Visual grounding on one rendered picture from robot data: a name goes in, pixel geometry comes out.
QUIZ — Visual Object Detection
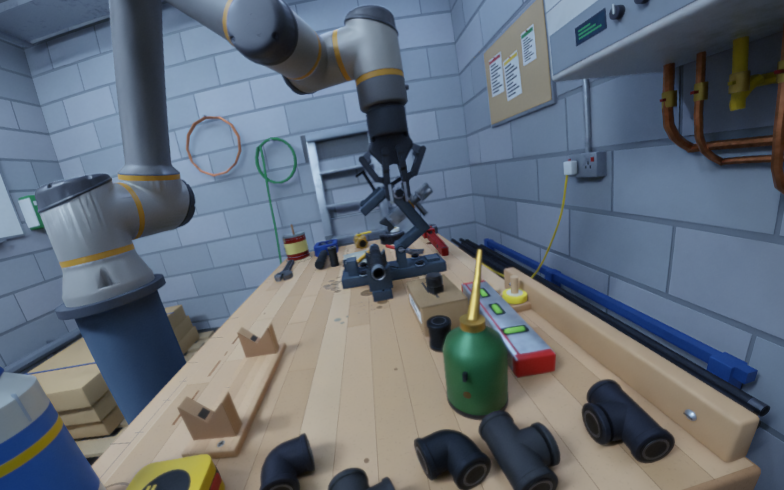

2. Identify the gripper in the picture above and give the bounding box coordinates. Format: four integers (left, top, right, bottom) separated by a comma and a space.
357, 100, 429, 202

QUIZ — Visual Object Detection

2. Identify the grey vise screw handle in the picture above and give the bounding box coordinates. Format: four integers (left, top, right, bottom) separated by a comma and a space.
360, 183, 434, 217

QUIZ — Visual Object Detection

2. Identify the black elbow pipe fitting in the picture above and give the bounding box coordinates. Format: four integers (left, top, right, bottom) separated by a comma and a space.
259, 433, 316, 490
413, 429, 492, 490

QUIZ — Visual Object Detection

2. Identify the dark vise yoke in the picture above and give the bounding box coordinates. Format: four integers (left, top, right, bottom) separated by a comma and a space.
390, 197, 440, 254

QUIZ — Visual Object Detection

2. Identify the red pipe wrench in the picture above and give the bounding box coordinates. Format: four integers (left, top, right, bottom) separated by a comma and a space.
421, 225, 451, 257

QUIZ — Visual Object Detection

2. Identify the black steel pipe nipple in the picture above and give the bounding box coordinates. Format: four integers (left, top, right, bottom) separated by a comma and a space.
366, 243, 394, 284

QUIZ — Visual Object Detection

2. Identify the dark blue-grey vise body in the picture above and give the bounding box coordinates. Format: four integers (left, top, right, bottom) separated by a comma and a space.
341, 243, 449, 303

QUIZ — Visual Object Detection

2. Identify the black pipe coupling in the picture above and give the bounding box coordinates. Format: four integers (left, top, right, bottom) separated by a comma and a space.
426, 314, 453, 353

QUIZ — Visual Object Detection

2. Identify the long black pipe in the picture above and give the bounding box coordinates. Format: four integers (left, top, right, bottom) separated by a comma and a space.
451, 237, 771, 417

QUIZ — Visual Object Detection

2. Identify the copper pipe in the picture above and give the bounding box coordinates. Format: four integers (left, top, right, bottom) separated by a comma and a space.
769, 42, 784, 195
691, 50, 777, 167
660, 61, 703, 154

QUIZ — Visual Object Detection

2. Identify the black tee pipe fitting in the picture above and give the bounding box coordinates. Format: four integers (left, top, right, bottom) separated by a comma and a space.
581, 378, 676, 464
478, 409, 561, 490

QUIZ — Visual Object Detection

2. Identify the wooden V-block rack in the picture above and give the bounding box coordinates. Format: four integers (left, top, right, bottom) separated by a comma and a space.
176, 323, 287, 460

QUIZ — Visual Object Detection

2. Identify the long blue pipe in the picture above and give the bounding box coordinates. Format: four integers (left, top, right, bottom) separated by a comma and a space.
483, 238, 760, 388

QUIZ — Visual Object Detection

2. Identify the yellow pipe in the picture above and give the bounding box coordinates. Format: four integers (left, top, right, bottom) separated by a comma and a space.
727, 34, 784, 113

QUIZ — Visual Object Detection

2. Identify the grey metal shelf unit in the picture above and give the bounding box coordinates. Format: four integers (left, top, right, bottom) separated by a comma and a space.
300, 130, 376, 241

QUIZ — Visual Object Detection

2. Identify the red yellow spool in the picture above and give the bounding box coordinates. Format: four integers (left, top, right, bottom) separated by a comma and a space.
282, 224, 311, 262

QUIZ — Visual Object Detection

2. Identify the small cardboard box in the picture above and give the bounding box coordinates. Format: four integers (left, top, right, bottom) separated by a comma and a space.
406, 279, 470, 336

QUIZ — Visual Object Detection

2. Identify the cork notice board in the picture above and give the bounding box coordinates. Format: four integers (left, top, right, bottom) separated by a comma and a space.
483, 0, 557, 129

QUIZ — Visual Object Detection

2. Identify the wooden peg stand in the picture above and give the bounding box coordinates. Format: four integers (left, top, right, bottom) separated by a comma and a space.
499, 273, 533, 312

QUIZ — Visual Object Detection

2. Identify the red grey spirit level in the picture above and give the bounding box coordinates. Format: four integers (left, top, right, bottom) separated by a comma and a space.
461, 280, 557, 379

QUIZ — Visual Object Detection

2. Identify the green oil can brass spout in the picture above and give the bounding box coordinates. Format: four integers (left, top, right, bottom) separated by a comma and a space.
442, 247, 510, 420

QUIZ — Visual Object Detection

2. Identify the grey boiler cabinet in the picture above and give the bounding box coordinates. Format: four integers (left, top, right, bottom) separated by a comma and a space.
547, 0, 784, 83

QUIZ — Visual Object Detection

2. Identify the yellow black tape measure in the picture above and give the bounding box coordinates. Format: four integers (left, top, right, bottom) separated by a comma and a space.
124, 453, 225, 490

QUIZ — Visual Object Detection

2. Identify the grey blue drum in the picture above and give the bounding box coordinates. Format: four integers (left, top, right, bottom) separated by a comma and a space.
0, 366, 103, 490

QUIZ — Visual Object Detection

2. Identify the green hose coil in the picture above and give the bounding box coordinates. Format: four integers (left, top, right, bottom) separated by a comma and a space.
254, 136, 300, 266

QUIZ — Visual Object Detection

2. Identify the yellow cable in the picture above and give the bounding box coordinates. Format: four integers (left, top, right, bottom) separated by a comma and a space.
530, 174, 571, 281

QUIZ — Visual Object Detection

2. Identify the grey wall conduit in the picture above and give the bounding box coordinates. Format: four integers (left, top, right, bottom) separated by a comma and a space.
581, 77, 593, 154

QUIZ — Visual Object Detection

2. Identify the grey wall socket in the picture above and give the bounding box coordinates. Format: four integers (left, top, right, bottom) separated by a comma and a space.
575, 151, 608, 181

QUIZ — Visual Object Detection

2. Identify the copper wire coil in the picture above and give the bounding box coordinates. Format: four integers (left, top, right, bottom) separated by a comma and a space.
185, 115, 243, 179

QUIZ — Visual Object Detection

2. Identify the wooden bench rail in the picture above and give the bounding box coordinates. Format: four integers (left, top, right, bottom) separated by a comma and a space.
502, 266, 761, 464

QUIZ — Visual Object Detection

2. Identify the green white wall sign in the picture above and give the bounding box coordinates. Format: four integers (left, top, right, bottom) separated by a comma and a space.
17, 194, 46, 232

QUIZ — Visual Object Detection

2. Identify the white wall board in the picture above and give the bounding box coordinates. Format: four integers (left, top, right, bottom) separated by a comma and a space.
0, 173, 25, 242

